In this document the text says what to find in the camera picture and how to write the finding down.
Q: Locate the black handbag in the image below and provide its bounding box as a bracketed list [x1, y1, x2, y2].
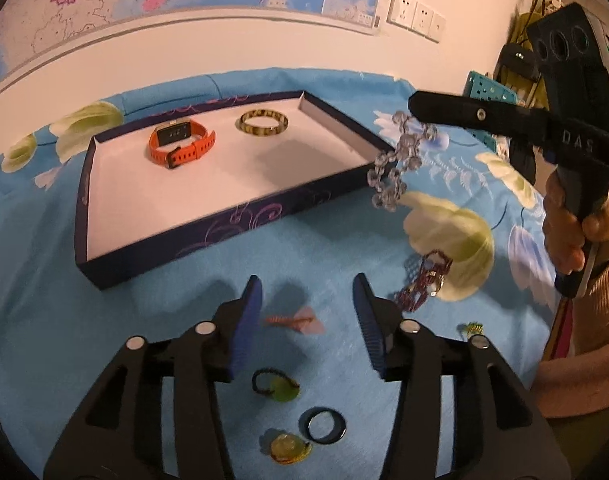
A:
[498, 44, 541, 81]

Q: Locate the person's right hand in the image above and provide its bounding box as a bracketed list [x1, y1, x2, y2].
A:
[541, 169, 609, 275]

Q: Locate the tortoiseshell bangle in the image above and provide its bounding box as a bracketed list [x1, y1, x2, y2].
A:
[236, 108, 289, 138]

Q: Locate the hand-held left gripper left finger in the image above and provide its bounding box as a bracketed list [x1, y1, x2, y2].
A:
[43, 275, 263, 480]

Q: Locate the dark red bead bracelet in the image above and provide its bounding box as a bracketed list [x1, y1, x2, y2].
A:
[393, 249, 454, 311]

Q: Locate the blue perforated plastic chair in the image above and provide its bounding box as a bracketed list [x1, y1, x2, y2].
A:
[463, 71, 519, 153]

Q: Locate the blue floral blanket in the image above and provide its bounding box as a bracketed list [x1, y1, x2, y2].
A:
[0, 67, 570, 480]

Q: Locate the green stone ring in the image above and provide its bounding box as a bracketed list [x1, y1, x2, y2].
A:
[252, 368, 301, 403]

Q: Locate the black ring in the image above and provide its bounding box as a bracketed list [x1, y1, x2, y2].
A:
[298, 406, 347, 444]

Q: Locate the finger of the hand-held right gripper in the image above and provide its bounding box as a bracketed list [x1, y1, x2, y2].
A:
[408, 90, 553, 144]

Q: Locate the dark blue cardboard tray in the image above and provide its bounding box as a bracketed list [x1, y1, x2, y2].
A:
[75, 91, 397, 291]

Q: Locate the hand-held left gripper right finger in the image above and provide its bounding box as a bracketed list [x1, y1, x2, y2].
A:
[353, 272, 571, 480]

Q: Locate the person's right forearm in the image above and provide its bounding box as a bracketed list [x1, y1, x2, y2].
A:
[534, 255, 609, 418]

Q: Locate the orange smart watch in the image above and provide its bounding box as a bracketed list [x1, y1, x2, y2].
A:
[148, 119, 216, 170]

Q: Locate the yellow stone ring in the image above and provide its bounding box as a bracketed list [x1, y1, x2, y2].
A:
[259, 429, 312, 465]

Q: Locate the clear bead bracelet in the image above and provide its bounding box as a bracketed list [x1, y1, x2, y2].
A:
[367, 111, 439, 212]

